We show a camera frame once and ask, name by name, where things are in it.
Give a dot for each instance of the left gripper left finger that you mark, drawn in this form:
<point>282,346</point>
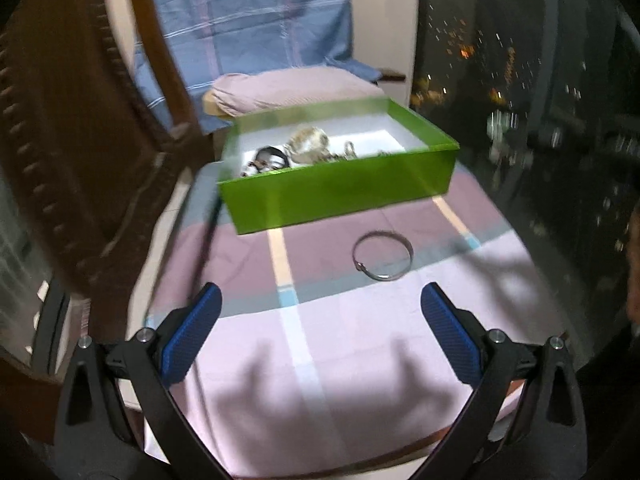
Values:
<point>93,437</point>

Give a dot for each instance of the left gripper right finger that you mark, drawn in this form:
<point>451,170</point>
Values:
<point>524,418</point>

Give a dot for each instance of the silver bangle with green stones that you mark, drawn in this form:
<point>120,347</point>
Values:
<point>383,256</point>

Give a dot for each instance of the cream white wristwatch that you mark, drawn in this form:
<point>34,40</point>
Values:
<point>307,146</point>

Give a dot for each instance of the black watch band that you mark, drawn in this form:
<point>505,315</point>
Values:
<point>265,160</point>

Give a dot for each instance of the person's right hand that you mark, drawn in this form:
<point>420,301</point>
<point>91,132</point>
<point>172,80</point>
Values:
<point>633,257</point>

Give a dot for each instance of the dark wooden chair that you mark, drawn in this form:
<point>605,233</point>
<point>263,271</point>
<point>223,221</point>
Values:
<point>389,75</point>

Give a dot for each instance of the pink plaid cloth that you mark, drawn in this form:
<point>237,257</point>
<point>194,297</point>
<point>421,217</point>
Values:
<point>314,368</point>

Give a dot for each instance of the green cardboard box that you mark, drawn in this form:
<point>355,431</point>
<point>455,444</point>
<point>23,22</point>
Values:
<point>400,157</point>

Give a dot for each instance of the pink cushion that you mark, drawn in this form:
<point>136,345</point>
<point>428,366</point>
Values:
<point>236,94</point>

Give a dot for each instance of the carved brown wooden chair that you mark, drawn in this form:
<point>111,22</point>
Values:
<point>89,165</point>

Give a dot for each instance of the blue plaid cloth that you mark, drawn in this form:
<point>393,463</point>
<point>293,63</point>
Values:
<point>212,38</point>

